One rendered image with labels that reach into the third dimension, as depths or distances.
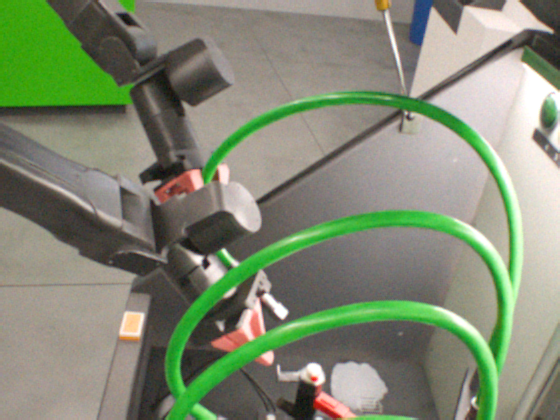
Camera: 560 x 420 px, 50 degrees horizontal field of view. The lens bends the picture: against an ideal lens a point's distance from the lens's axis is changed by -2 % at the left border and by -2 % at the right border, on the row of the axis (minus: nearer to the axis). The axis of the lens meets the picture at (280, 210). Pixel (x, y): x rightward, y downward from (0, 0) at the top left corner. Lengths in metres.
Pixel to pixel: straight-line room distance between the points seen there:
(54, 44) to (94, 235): 3.34
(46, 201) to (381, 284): 0.65
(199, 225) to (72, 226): 0.12
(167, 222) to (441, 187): 0.48
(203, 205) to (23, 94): 3.42
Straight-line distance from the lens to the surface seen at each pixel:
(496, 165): 0.62
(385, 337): 1.13
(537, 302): 0.82
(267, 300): 0.77
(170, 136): 0.74
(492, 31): 3.38
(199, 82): 0.73
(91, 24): 0.77
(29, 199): 0.54
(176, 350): 0.57
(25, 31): 3.86
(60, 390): 2.19
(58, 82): 3.96
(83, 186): 0.56
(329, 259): 1.00
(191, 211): 0.61
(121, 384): 0.90
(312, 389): 0.72
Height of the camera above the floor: 1.62
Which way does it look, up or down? 31 degrees down
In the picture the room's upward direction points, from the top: 9 degrees clockwise
